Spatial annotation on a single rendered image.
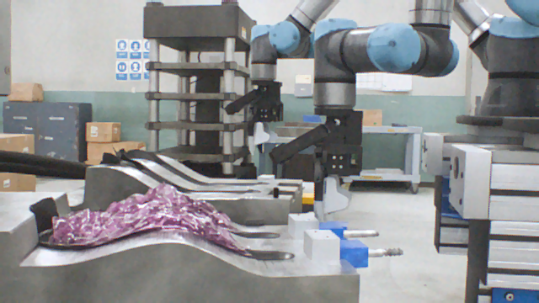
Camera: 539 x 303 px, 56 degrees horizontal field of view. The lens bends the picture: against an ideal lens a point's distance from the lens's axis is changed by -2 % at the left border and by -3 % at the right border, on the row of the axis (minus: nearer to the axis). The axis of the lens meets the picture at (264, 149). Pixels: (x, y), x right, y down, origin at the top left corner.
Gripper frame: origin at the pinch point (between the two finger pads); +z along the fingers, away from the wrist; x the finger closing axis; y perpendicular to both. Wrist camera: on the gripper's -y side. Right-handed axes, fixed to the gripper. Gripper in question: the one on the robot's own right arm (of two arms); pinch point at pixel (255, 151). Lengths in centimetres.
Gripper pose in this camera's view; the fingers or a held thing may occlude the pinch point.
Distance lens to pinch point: 149.0
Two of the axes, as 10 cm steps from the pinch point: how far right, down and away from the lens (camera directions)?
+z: -0.2, 10.0, 0.7
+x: 3.0, -0.6, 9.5
